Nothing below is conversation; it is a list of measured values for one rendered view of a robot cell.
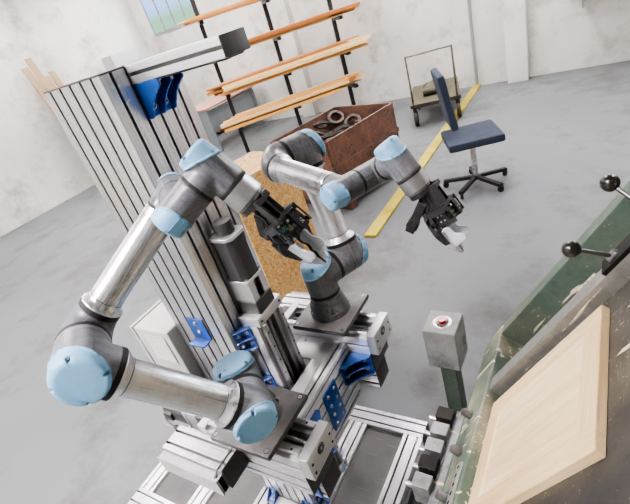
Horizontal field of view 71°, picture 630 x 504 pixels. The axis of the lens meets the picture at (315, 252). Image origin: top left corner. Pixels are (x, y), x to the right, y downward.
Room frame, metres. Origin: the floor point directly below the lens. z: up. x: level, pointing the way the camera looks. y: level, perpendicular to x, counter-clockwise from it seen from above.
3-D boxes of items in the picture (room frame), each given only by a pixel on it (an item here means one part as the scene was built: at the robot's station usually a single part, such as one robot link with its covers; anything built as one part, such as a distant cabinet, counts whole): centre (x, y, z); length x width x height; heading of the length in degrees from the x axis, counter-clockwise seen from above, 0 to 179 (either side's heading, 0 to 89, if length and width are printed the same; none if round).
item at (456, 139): (4.00, -1.75, 0.57); 0.67 x 0.64 x 1.15; 56
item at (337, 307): (1.36, 0.01, 1.09); 0.15 x 0.15 x 0.10
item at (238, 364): (0.96, 0.31, 1.20); 0.13 x 0.12 x 0.14; 14
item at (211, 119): (9.73, 0.93, 0.43); 1.60 x 0.82 x 0.86; 142
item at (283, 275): (2.84, 0.28, 0.63); 0.50 x 0.42 x 1.25; 126
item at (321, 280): (1.36, 0.01, 1.20); 0.13 x 0.12 x 0.14; 117
